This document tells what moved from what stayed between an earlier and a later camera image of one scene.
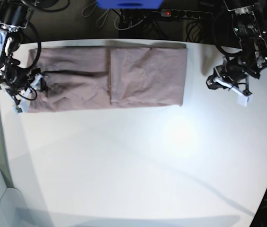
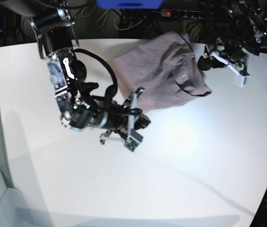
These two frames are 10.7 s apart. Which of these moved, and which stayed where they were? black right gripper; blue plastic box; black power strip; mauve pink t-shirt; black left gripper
Moved: black right gripper; mauve pink t-shirt; black left gripper
Stayed: black power strip; blue plastic box
